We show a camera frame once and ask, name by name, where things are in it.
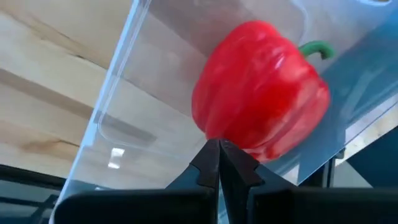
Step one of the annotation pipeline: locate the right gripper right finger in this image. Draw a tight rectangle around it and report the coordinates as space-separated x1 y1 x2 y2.
220 139 398 224

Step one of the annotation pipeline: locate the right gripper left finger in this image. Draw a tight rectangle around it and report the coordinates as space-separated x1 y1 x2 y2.
54 139 220 224

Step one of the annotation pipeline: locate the red bell pepper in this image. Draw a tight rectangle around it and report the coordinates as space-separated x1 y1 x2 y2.
191 20 336 164

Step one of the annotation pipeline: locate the clear plastic bin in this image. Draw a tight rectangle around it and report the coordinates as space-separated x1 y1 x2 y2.
49 0 398 224

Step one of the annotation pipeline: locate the black platform with hazard stripes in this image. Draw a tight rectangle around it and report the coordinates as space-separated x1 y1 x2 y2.
344 126 398 189

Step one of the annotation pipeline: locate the black aluminium table frame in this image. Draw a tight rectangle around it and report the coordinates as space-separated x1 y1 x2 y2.
0 149 346 224

